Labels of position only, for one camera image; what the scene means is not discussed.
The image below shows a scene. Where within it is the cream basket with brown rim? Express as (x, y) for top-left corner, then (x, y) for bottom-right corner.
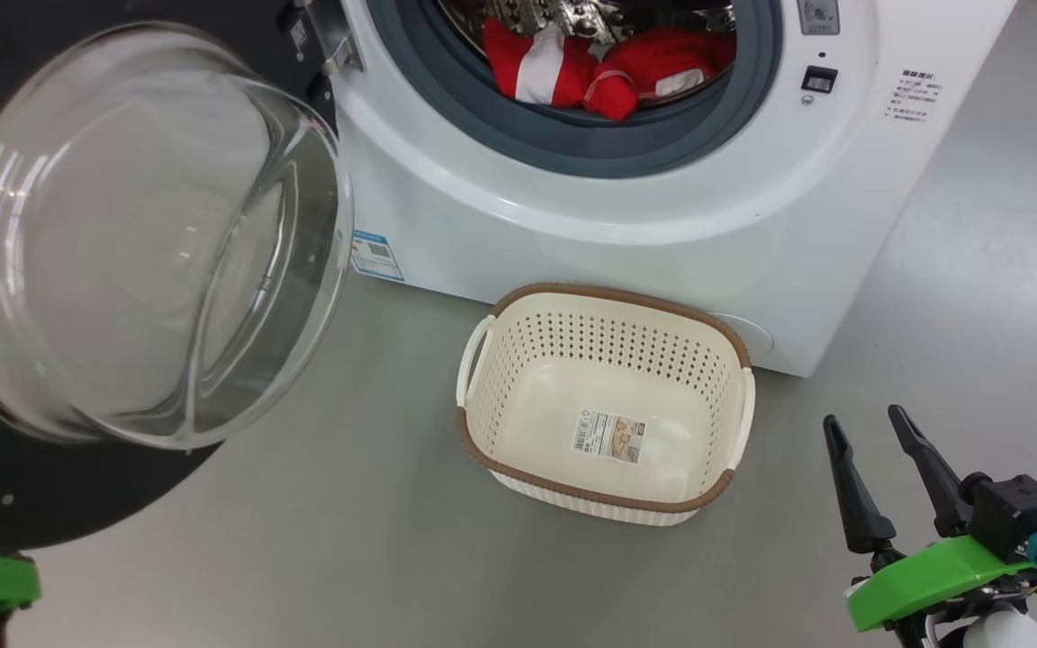
(455, 282), (756, 527)

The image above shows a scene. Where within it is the white front-load washing machine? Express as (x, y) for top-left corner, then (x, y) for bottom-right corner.
(284, 0), (1019, 379)

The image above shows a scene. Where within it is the blue energy label sticker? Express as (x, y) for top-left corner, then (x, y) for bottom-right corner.
(352, 229), (405, 283)

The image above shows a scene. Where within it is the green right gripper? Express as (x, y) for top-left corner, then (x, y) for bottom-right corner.
(823, 405), (1037, 648)

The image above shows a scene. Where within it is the round white filter cover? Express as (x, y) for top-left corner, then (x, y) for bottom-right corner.
(708, 312), (776, 361)

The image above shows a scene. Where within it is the red and white garment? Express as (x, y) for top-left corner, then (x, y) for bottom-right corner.
(482, 16), (737, 122)

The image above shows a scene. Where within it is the white product label with barcode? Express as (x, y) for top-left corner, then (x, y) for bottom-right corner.
(571, 411), (644, 464)

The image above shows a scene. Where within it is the black round glass washer door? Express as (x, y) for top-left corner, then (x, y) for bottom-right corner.
(0, 0), (357, 550)

